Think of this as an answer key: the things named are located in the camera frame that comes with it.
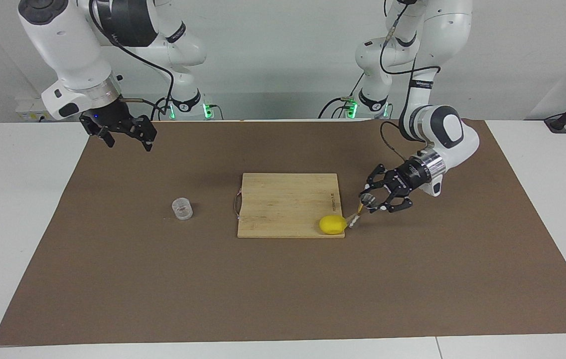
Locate yellow lemon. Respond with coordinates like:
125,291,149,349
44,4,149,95
319,215,348,235

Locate bamboo cutting board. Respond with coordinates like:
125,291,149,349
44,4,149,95
234,173,346,239

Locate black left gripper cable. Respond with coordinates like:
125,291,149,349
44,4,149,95
379,0,443,153

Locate steel double jigger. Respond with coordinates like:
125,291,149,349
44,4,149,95
347,193,377,230

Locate black right arm base cable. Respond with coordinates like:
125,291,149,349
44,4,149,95
151,97,225,121

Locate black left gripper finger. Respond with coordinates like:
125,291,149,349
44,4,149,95
369,197,413,214
360,164,388,197

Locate white wall socket box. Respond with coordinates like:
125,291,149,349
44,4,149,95
15,97,58,122

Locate black left arm base cable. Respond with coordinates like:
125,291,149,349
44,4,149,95
319,72,366,119

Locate brown paper table mat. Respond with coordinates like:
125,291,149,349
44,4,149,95
0,120,566,346

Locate black arm base cable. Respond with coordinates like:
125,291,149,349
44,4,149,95
151,97,225,121
319,72,366,119

